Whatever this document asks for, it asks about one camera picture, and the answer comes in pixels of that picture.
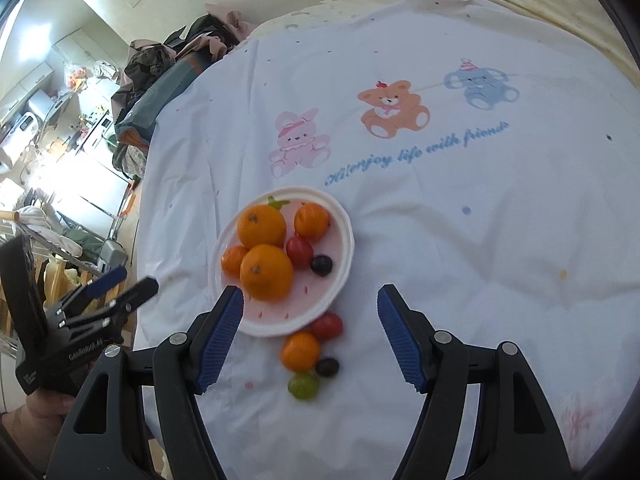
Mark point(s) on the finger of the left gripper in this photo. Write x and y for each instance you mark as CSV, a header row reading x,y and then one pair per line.
x,y
133,298

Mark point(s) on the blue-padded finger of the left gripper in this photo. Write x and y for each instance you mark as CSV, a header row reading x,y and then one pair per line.
x,y
101,286

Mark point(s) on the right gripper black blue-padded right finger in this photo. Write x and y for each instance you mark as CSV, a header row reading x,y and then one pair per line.
x,y
515,435

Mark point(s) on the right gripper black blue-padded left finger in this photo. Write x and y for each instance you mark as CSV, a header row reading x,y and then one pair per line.
x,y
104,436

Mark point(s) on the small orange kumquat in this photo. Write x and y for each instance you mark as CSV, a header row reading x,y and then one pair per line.
x,y
231,260
311,221
300,352

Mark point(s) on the large orange mandarin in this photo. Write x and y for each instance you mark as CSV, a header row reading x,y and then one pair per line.
x,y
261,224

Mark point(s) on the red cherry tomato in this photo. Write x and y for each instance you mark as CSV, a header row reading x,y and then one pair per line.
x,y
300,252
329,326

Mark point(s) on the green grape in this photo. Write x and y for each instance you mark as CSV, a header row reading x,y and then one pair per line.
x,y
304,386

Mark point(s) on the dark purple grape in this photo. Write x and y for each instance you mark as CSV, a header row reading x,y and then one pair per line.
x,y
321,265
327,367

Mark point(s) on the person's left hand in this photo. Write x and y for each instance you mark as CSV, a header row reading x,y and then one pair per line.
x,y
35,426

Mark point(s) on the wooden chair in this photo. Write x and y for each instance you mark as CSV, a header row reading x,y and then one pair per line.
x,y
66,254

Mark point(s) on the pink strawberry plate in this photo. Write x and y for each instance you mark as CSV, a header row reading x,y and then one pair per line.
x,y
311,295

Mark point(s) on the white cartoon bear bedsheet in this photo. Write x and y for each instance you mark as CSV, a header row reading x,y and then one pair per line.
x,y
490,166

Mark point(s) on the pile of dark clothes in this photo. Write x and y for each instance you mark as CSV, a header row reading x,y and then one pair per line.
x,y
214,34

